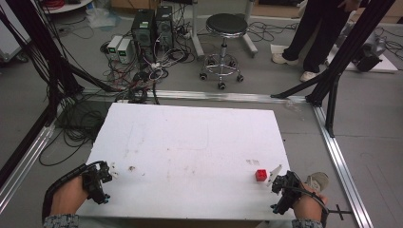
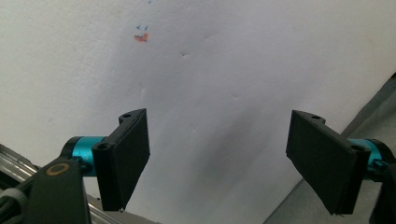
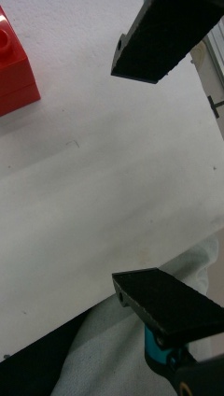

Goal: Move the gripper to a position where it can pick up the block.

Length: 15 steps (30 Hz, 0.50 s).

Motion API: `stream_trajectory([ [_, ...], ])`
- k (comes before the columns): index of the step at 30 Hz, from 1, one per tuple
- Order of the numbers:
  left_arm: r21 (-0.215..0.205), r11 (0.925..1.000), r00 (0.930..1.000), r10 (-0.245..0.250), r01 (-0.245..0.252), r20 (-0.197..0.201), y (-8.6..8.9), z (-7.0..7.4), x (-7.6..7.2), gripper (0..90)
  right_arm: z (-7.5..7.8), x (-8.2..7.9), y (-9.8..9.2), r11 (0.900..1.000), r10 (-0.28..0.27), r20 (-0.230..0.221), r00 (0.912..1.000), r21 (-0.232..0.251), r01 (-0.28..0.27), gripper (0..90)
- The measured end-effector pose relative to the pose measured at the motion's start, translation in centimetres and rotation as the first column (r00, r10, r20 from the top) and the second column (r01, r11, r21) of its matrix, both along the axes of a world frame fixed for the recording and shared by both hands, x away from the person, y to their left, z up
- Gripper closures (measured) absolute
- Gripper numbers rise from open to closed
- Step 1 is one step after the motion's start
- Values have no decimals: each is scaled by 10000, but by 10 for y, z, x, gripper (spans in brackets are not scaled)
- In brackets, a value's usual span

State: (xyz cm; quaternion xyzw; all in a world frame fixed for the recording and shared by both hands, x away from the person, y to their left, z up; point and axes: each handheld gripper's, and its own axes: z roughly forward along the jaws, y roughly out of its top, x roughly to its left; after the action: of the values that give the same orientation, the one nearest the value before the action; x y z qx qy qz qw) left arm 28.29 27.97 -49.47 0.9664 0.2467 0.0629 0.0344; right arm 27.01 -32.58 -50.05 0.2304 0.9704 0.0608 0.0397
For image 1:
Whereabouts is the red cube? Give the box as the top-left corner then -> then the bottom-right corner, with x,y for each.
255,168 -> 269,182

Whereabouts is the aluminium floor rail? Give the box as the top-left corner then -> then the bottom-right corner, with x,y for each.
79,88 -> 308,105
312,104 -> 374,228
0,104 -> 65,215

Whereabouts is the person's tan shoe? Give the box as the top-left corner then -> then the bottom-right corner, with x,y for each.
305,171 -> 331,193

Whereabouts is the white desk leg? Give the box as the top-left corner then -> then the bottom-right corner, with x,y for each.
240,0 -> 259,59
189,0 -> 206,61

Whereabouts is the black round stool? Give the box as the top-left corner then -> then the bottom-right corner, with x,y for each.
199,12 -> 250,91

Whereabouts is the white round table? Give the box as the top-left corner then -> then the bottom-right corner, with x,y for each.
40,0 -> 94,15

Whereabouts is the white power supply box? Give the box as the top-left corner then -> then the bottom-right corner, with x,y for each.
117,38 -> 133,65
106,35 -> 124,61

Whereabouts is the white floor board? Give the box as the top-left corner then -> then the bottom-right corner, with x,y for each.
269,43 -> 399,74

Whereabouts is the person's left hand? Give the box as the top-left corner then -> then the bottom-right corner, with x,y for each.
49,176 -> 90,217

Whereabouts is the grey machine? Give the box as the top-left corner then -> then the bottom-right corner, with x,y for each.
336,22 -> 389,73

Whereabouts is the coil of black cables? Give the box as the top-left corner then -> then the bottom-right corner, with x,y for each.
38,98 -> 110,167

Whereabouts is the person's right hand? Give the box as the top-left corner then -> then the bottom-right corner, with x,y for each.
292,182 -> 329,220

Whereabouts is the tangle of floor cables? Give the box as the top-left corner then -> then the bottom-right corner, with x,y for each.
99,28 -> 198,105

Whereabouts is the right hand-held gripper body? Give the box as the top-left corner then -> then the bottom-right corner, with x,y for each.
270,170 -> 306,217

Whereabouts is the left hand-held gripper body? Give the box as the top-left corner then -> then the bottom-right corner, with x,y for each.
81,161 -> 113,205

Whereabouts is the black frame post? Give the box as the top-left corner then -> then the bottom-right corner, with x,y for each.
270,0 -> 397,139
0,0 -> 122,127

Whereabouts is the black computer tower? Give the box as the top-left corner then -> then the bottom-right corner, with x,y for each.
130,9 -> 157,65
154,5 -> 175,53

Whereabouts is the clear plastic bag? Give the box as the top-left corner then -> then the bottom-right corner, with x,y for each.
86,7 -> 122,30

